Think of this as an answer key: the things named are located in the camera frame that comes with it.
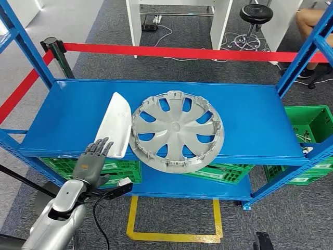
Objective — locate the black office chair base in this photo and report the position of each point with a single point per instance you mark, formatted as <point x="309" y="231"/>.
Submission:
<point x="319" y="77"/>

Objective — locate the white display plinth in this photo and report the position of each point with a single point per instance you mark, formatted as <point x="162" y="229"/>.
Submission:
<point x="23" y="10"/>

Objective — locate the white plastic shell part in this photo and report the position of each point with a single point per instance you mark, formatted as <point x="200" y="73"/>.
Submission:
<point x="117" y="124"/>

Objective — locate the black power strip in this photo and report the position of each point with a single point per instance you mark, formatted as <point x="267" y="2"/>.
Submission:
<point x="149" y="27"/>

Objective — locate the yellow floor tape square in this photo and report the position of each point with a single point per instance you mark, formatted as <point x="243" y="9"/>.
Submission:
<point x="172" y="237"/>

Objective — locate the black stanchion post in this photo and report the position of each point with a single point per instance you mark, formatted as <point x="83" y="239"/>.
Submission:
<point x="61" y="60"/>

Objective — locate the person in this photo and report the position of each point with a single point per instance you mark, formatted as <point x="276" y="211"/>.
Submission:
<point x="305" y="20"/>

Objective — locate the white cabinet panel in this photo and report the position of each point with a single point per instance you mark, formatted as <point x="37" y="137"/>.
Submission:
<point x="281" y="24"/>

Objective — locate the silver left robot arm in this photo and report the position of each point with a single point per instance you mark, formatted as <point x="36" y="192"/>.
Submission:
<point x="67" y="195"/>

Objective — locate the red barrier belt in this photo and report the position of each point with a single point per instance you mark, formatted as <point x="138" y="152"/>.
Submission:
<point x="20" y="91"/>
<point x="181" y="52"/>

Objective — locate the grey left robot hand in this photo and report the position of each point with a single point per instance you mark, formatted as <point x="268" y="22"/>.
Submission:
<point x="90" y="167"/>

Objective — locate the blue metal shelf rack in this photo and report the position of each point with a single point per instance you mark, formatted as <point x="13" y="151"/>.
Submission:
<point x="247" y="117"/>

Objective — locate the grey plastic wheel cover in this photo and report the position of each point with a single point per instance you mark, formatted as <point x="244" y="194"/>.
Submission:
<point x="176" y="127"/>

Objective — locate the black metal rod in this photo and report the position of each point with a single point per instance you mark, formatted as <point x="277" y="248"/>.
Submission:
<point x="25" y="181"/>

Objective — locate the white extension socket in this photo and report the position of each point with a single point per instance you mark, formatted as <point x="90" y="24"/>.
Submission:
<point x="273" y="63"/>

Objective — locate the white panel-leg table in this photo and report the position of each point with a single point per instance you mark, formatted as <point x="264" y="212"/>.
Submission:
<point x="135" y="24"/>

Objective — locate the white plug adapter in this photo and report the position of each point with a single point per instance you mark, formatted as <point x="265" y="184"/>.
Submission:
<point x="157" y="19"/>

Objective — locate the black round stool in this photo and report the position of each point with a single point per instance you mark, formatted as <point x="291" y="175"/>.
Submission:
<point x="256" y="13"/>

